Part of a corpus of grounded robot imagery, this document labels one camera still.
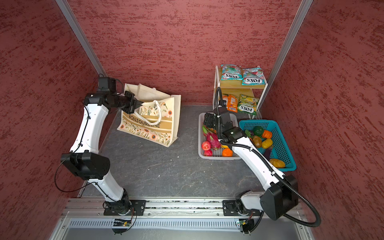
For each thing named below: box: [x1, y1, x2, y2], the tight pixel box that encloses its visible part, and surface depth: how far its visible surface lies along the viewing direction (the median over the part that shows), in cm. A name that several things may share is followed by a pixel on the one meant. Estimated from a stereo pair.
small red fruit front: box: [203, 149, 213, 157], surface depth 91 cm
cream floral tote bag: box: [117, 83, 182, 148], surface depth 87 cm
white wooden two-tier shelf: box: [212, 65, 268, 120], surface depth 99 cm
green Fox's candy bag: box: [238, 94, 259, 115], surface depth 99 cm
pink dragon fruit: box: [202, 125, 221, 149], surface depth 93 cm
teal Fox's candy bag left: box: [220, 64, 244, 81], surface depth 92 cm
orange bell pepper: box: [262, 129, 273, 139], surface depth 99 cm
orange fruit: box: [222, 148, 234, 157], surface depth 90 cm
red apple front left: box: [201, 140, 212, 151], surface depth 89 cm
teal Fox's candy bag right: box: [242, 66, 266, 86], surface depth 89 cm
